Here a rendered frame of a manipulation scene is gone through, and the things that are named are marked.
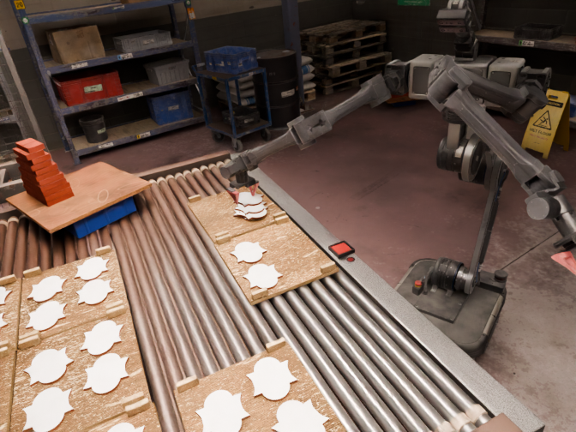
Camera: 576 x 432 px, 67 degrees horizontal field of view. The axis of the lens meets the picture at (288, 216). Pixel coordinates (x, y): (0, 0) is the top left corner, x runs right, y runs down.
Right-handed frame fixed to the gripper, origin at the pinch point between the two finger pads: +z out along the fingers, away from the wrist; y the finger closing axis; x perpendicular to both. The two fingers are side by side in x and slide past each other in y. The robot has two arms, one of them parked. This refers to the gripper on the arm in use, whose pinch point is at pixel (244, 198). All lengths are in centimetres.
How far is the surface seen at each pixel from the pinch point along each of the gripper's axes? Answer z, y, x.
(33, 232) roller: 8, 74, -67
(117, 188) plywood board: -4, 36, -51
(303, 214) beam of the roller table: 6.7, -13.9, 23.2
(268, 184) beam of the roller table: 7.2, -25.2, -11.9
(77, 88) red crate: 22, -74, -387
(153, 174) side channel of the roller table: 6, 7, -71
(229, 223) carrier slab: 5.1, 13.4, 4.3
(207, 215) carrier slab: 5.3, 15.6, -9.5
